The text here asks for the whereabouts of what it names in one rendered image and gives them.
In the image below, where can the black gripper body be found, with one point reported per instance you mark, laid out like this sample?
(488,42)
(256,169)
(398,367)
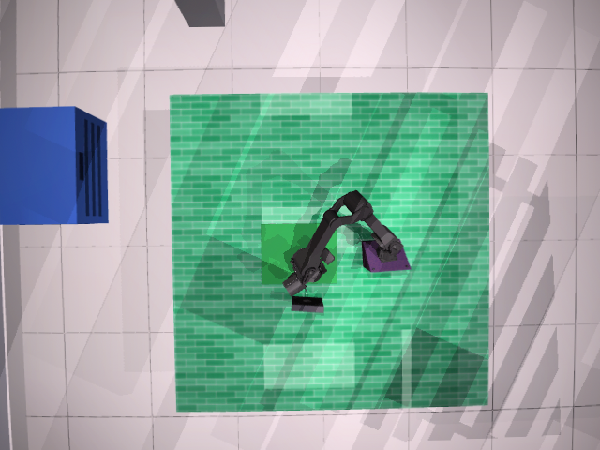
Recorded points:
(326,256)

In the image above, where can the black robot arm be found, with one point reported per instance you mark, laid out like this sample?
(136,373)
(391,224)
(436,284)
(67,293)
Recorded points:
(306,261)

